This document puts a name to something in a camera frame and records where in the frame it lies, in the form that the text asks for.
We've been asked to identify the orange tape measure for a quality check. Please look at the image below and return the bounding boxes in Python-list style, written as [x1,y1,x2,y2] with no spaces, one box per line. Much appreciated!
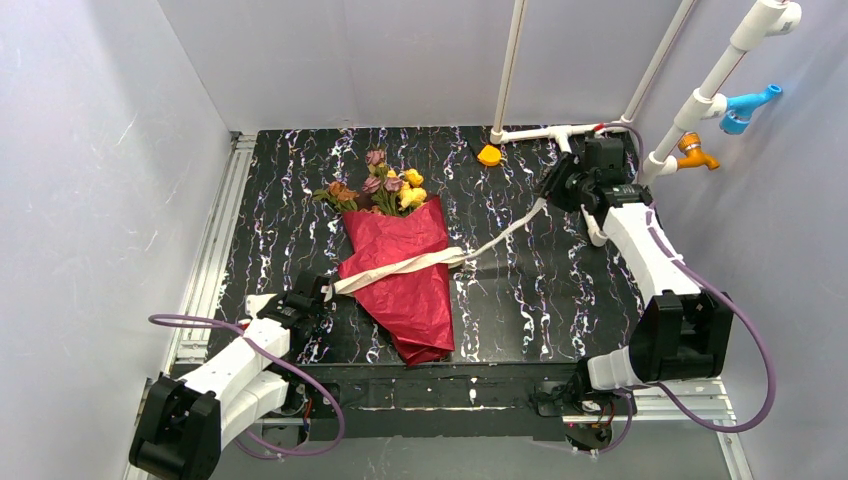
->
[476,144,502,167]

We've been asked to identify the red wrapping paper sheet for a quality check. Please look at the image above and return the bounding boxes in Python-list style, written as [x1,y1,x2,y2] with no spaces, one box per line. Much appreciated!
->
[338,196,455,366]

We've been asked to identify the pink fake flower bunch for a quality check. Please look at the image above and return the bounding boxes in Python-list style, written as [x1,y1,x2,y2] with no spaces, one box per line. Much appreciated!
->
[312,148,405,217]

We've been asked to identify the yellow fake flower bunch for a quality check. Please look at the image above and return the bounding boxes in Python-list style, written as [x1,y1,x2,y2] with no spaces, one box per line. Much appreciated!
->
[384,169,428,215]

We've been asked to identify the beige ribbon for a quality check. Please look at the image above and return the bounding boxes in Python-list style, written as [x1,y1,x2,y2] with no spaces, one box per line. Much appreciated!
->
[321,198,547,302]

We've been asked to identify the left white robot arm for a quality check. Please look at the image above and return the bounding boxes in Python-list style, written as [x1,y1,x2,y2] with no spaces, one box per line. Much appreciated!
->
[128,273,330,479]

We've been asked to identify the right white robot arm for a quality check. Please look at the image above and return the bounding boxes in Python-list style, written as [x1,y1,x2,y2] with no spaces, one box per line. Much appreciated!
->
[540,135,733,393]

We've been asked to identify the orange plastic faucet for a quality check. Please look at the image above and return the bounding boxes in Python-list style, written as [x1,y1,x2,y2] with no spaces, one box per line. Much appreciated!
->
[677,132,721,171]

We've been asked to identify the blue plastic faucet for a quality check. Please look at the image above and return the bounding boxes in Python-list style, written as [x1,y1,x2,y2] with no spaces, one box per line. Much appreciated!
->
[719,84,783,135]

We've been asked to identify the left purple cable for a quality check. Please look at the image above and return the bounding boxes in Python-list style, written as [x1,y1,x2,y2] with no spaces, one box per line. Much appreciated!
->
[148,313,347,461]

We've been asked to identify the purple cable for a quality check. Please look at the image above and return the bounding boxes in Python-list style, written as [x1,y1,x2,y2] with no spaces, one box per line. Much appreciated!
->
[592,121,778,458]
[148,313,347,461]

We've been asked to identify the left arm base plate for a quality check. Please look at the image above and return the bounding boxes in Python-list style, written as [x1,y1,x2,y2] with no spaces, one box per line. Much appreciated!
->
[264,381,334,419]

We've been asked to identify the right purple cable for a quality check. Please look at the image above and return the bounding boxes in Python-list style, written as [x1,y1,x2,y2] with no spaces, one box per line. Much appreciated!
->
[592,121,778,458]

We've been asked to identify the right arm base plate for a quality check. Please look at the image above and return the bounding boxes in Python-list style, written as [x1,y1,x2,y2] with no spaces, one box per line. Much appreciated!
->
[529,379,636,456]

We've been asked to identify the white PVC pipe frame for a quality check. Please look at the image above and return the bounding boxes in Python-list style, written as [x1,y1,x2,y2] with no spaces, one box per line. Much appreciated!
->
[488,0,803,250]

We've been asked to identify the aluminium rail frame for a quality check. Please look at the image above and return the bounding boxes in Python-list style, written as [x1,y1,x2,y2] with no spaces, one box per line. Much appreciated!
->
[122,132,757,480]

